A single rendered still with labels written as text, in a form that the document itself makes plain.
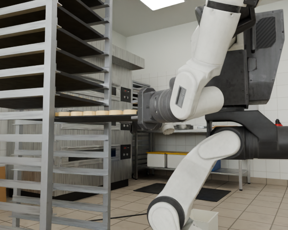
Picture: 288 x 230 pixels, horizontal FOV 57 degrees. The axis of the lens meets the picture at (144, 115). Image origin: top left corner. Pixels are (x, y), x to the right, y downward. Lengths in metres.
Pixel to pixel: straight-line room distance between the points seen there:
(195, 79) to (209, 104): 0.08
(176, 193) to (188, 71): 0.57
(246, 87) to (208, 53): 0.39
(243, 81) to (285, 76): 3.95
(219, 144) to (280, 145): 0.19
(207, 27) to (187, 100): 0.15
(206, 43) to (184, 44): 4.92
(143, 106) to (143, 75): 5.02
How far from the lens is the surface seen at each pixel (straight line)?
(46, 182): 1.04
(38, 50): 1.16
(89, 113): 1.01
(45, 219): 1.07
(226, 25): 0.55
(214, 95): 0.63
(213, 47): 0.56
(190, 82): 0.56
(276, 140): 0.96
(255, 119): 0.96
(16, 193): 1.81
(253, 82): 0.94
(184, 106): 0.58
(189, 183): 1.00
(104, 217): 1.47
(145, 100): 0.74
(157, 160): 4.74
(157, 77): 5.57
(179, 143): 5.23
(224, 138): 0.93
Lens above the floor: 0.79
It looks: 4 degrees up
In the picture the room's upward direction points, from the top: straight up
